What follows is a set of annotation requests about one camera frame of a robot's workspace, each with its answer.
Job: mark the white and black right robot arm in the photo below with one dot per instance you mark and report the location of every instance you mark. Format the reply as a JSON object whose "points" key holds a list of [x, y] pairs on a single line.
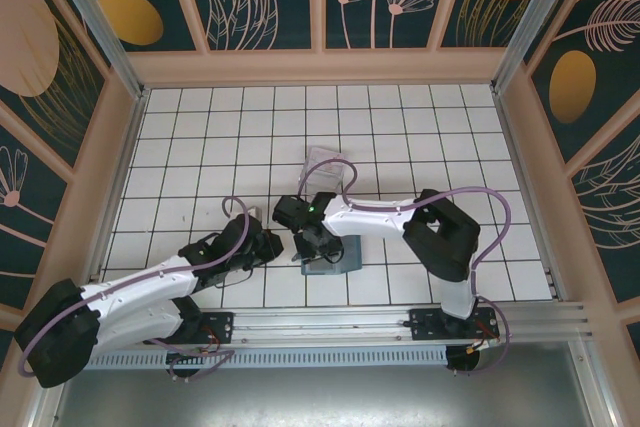
{"points": [[370, 222]]}

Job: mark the aluminium corner post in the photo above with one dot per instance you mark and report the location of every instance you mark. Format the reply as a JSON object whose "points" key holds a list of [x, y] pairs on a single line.
{"points": [[102, 22], [531, 22]]}

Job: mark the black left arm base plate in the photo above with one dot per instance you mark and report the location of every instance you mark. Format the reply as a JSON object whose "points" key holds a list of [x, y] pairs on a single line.
{"points": [[220, 322]]}

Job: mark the grey metal sheet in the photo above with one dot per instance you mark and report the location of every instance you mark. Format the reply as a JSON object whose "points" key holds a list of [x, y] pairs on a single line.
{"points": [[325, 397]]}

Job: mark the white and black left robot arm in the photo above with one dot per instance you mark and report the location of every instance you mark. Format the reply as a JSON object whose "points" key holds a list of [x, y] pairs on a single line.
{"points": [[140, 287]]}

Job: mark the clear plastic box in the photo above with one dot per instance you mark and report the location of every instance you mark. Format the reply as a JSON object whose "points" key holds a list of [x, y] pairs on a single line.
{"points": [[325, 179]]}

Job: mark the aluminium side rail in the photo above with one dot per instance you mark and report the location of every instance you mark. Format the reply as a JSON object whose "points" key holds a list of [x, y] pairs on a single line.
{"points": [[531, 197], [126, 147]]}

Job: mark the pink floral card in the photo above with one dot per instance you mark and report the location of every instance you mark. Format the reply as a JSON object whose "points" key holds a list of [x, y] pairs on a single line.
{"points": [[327, 152]]}

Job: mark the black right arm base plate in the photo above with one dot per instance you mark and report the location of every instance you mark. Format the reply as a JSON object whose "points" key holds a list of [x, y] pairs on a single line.
{"points": [[425, 322]]}

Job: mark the long aluminium mounting rail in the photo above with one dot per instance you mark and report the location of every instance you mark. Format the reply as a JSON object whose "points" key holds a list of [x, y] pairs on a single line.
{"points": [[325, 322]]}

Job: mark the blue card holder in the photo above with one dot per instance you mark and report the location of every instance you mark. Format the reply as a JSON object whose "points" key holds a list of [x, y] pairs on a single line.
{"points": [[352, 252]]}

